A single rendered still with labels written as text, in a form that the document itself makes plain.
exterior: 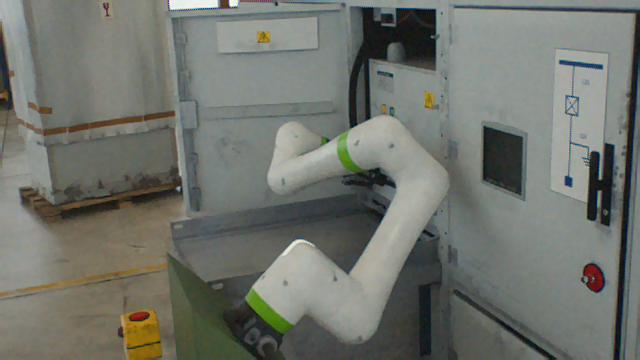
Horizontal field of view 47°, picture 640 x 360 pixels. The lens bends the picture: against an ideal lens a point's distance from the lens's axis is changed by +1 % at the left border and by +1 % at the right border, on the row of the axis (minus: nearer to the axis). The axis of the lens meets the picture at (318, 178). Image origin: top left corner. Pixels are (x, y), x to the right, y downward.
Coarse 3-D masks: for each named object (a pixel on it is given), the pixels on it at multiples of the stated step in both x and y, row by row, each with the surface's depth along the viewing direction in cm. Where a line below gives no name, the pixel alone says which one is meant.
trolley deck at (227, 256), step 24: (360, 216) 259; (216, 240) 242; (240, 240) 241; (264, 240) 240; (288, 240) 239; (312, 240) 238; (336, 240) 237; (360, 240) 236; (192, 264) 222; (216, 264) 221; (240, 264) 220; (264, 264) 219; (432, 264) 212; (216, 288) 204; (408, 288) 211
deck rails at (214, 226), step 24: (216, 216) 247; (240, 216) 250; (264, 216) 253; (288, 216) 256; (312, 216) 260; (336, 216) 260; (192, 240) 242; (432, 240) 214; (336, 264) 204; (408, 264) 213; (240, 288) 195
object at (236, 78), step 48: (192, 48) 257; (240, 48) 255; (288, 48) 255; (336, 48) 258; (192, 96) 261; (240, 96) 262; (288, 96) 262; (336, 96) 263; (192, 144) 264; (240, 144) 266; (192, 192) 268; (240, 192) 271; (336, 192) 272
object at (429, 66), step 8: (416, 56) 254; (424, 56) 253; (432, 56) 251; (392, 64) 234; (400, 64) 230; (408, 64) 232; (416, 64) 231; (424, 64) 230; (432, 64) 229; (432, 72) 211
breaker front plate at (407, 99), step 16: (384, 64) 240; (400, 80) 231; (416, 80) 221; (432, 80) 212; (384, 96) 243; (400, 96) 232; (416, 96) 222; (400, 112) 234; (416, 112) 223; (432, 112) 214; (416, 128) 225; (432, 128) 216; (432, 144) 217; (384, 192) 253; (432, 224) 223
